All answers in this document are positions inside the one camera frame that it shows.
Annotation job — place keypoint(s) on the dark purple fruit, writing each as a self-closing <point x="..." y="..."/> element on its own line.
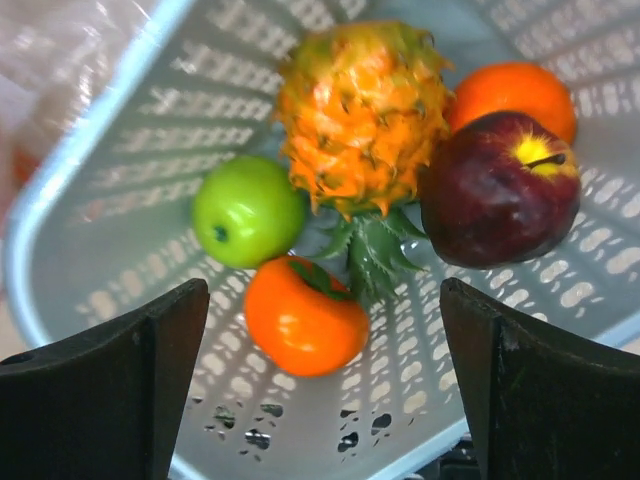
<point x="503" y="189"/>

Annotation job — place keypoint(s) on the blue plastic basket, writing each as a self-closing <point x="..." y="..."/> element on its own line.
<point x="105" y="227"/>

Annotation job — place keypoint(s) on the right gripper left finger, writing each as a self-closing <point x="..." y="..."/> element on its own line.
<point x="105" y="403"/>

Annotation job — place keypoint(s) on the orange peeled fruit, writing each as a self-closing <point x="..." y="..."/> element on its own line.
<point x="363" y="108"/>

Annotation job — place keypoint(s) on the green lime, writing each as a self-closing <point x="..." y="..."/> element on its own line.
<point x="247" y="212"/>

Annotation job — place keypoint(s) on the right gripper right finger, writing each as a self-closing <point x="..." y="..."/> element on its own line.
<point x="540" y="402"/>

